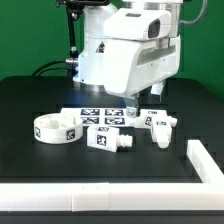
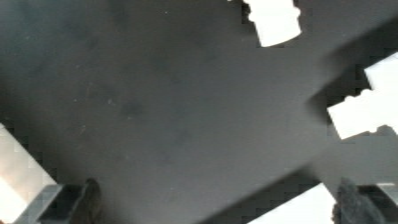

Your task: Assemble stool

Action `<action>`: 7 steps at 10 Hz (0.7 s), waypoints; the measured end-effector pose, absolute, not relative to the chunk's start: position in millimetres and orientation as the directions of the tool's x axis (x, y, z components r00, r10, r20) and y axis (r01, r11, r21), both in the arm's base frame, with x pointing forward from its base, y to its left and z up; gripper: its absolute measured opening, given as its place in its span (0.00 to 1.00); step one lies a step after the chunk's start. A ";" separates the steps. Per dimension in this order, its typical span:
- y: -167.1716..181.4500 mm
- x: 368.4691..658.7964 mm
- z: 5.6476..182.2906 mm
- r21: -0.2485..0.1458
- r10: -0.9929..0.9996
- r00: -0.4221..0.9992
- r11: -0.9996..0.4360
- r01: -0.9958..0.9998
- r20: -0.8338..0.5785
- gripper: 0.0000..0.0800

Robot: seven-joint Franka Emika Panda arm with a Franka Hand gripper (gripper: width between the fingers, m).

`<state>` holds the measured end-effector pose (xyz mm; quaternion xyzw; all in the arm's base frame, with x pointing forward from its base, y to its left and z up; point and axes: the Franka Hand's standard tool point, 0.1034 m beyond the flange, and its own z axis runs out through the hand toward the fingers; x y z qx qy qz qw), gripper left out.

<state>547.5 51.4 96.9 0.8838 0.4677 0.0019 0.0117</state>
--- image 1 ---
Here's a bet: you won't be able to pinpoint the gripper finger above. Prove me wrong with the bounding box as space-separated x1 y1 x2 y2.
150 81 165 104
125 97 139 117

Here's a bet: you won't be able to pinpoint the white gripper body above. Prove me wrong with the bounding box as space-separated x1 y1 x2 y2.
103 8 180 97

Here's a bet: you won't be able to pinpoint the white round stool seat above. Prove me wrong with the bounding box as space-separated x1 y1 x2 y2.
34 113 83 144

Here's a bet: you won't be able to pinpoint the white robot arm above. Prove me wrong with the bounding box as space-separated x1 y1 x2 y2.
74 0 183 117

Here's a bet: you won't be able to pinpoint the white marker sheet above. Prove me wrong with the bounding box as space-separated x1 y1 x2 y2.
61 108 136 127

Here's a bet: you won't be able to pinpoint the white L-shaped fence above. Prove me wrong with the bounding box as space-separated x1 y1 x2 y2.
0 140 224 212

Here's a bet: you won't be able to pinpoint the black camera stand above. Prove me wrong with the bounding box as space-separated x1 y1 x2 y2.
55 0 110 77

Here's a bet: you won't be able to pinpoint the black cables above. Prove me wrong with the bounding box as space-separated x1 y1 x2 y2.
31 59 73 77

